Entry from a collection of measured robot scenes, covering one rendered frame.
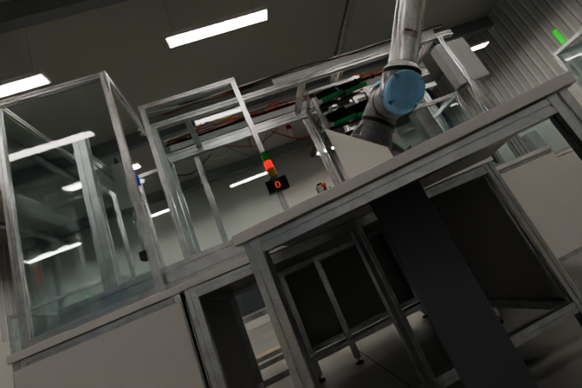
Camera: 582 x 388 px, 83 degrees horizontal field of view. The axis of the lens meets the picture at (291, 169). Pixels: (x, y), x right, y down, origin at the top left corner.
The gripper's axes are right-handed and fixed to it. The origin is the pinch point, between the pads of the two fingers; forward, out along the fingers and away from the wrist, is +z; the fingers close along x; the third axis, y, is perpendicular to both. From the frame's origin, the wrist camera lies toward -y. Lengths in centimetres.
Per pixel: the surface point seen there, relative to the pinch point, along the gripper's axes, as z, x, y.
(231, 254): 104, -16, -34
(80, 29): 8, 456, -326
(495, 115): 37, -57, 40
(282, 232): 66, -58, -11
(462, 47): 41, 163, 148
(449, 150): 45, -57, 31
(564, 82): 31, -57, 55
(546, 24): 52, 784, 691
